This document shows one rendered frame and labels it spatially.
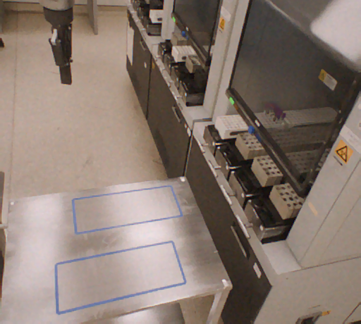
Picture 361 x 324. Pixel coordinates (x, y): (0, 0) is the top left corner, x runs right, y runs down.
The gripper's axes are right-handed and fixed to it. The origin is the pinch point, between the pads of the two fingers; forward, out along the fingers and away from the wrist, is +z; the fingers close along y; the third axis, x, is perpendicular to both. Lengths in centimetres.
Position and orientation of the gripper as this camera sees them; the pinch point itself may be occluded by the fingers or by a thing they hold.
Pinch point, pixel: (65, 73)
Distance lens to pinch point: 119.2
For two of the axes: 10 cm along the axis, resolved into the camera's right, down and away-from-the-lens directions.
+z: -1.2, 7.7, 6.3
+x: 9.9, 1.5, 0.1
